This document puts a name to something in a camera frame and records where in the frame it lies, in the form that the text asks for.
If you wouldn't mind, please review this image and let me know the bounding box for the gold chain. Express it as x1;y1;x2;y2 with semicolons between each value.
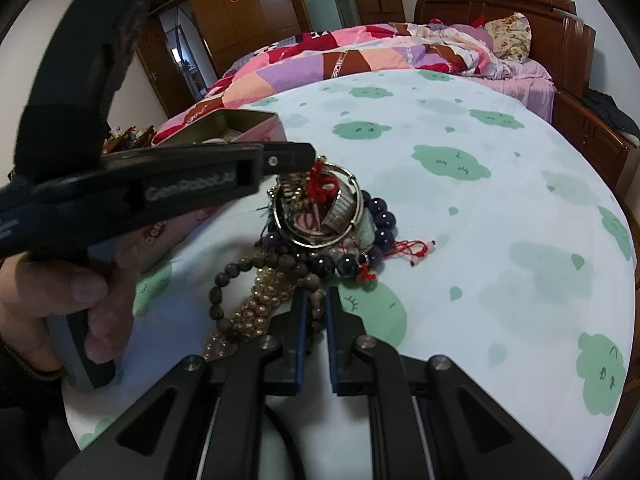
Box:
266;179;302;212

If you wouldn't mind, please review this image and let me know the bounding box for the patchwork quilt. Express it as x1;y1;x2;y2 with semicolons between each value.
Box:
150;21;521;147

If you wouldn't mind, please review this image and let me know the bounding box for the dark cloth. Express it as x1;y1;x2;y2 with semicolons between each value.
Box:
582;87;640;149

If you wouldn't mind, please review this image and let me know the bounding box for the wooden bed headboard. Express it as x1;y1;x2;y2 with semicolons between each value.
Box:
413;0;597;99

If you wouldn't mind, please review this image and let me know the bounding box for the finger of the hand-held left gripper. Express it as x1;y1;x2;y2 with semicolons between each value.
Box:
249;141;317;179

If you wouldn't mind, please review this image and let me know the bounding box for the purple pillow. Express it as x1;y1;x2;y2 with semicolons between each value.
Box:
449;22;497;57

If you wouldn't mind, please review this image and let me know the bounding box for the wooden nightstand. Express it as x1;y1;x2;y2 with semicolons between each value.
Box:
552;89;640;202

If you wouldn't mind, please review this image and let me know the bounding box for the thin red string charm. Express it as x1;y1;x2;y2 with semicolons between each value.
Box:
356;239;437;284

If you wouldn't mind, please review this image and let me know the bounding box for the person's left forearm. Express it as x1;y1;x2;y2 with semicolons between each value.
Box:
0;332;83;480

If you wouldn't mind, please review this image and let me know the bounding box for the red knotted cord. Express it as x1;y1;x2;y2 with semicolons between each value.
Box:
309;157;339;207

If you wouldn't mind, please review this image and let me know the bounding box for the bed with patchwork quilt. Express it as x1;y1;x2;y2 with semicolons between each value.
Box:
469;57;559;124

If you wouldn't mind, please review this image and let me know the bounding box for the floral pillow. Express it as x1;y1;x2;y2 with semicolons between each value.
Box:
482;12;532;64

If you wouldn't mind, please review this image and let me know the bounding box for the pink striped pendant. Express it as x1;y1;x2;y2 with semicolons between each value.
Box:
294;211;327;234

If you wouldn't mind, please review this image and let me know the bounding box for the pink metal tin box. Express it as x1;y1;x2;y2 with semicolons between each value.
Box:
152;110;287;150

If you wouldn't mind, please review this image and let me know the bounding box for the pale green jade bangle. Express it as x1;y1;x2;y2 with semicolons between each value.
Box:
357;211;377;252

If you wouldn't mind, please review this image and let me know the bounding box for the pearl necklace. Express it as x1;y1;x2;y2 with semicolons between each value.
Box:
202;264;302;362

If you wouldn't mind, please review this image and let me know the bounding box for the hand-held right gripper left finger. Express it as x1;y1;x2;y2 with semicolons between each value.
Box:
50;290;309;480

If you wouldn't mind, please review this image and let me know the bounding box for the silver wristwatch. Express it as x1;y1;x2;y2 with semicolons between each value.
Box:
324;194;355;229

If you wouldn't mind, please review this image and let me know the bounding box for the brown wooden bead bracelet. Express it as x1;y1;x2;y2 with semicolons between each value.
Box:
208;251;327;327

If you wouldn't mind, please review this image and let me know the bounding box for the large silver bangle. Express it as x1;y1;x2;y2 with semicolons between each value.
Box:
276;162;364;249

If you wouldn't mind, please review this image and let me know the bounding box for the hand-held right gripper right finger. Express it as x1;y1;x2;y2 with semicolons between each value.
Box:
327;287;574;480

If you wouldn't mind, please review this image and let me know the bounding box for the cluttered low table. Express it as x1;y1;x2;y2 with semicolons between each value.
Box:
101;124;157;155

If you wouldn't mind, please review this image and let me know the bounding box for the dark purple bead bracelet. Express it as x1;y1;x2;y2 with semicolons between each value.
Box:
259;189;399;279

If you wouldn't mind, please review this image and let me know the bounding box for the wooden wardrobe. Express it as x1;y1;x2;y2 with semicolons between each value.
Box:
134;0;407;119

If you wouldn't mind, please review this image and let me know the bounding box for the person's left hand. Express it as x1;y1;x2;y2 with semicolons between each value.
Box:
0;247;137;376

